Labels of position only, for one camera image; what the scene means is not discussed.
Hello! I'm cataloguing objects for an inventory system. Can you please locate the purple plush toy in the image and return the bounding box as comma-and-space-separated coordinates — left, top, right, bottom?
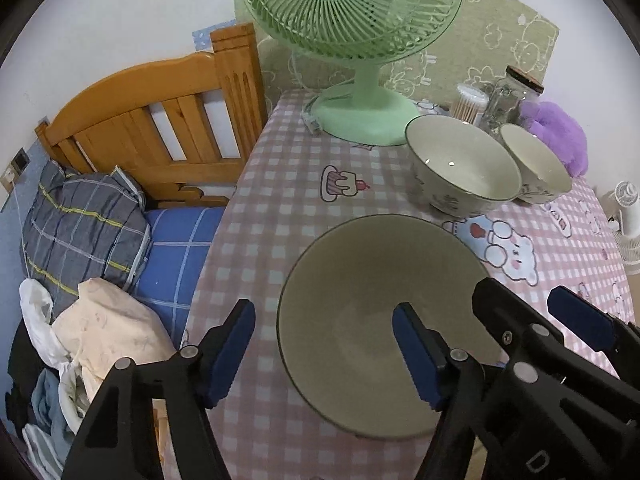
520, 101, 590, 177

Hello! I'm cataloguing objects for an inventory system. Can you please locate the clear glass mug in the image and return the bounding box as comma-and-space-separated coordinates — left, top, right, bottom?
480, 85, 511, 133

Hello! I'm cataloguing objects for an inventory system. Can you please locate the pink checked bear tablecloth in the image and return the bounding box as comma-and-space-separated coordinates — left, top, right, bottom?
165, 91, 636, 480

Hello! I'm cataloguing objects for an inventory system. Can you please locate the white clip fan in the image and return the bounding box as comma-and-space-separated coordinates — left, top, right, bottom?
607, 180, 640, 276

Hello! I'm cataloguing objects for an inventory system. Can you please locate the grey plaid pillow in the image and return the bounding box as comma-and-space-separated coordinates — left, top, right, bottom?
20, 160, 151, 311

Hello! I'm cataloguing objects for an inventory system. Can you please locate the glass jar with dark lid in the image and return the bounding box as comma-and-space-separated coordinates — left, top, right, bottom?
482, 65, 545, 128

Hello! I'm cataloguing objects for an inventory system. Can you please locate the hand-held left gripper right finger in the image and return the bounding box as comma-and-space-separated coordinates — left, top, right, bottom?
392, 302, 501, 480

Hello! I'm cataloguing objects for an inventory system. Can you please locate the green printed board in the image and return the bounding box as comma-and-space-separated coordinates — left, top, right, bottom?
230, 0, 558, 111

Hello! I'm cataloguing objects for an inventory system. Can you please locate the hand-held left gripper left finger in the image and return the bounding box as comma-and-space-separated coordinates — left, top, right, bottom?
62, 299, 257, 480

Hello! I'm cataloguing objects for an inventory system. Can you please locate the wooden bed headboard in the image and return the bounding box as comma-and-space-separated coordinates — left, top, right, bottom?
35, 22, 268, 208

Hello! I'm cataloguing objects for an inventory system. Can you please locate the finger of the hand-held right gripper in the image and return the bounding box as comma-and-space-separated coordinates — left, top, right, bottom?
472, 277, 640, 480
547, 285, 640, 391

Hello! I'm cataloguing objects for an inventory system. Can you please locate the blue checked bed sheet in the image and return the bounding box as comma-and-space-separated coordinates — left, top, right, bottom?
127, 205, 226, 351

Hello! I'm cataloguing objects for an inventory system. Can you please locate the green table fan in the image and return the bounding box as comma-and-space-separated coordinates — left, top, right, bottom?
241, 0, 466, 147

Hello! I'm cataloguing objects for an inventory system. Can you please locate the green rimmed ceramic bowl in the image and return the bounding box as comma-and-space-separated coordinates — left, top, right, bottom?
498, 123, 572, 206
405, 115, 522, 218
276, 214, 506, 442

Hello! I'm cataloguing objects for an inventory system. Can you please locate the white plastic bag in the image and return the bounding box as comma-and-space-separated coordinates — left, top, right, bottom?
19, 279, 71, 371

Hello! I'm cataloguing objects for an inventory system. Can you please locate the grey blue clothes pile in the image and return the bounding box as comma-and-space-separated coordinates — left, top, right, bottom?
22, 367, 88, 478

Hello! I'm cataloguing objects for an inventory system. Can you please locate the cotton swab box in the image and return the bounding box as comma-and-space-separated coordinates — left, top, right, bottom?
451, 85, 490, 125

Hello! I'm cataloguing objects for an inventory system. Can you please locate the black garment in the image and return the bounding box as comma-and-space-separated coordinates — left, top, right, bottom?
7, 320, 41, 431

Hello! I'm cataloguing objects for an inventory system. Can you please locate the white fan plug cable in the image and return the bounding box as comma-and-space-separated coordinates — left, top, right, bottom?
291, 52, 353, 135

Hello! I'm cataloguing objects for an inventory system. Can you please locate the blue patterned wall sticker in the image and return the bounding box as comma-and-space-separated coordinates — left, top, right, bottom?
192, 19, 240, 52

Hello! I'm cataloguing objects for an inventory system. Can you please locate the peach cloth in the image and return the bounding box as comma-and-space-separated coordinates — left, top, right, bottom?
52, 279, 176, 401

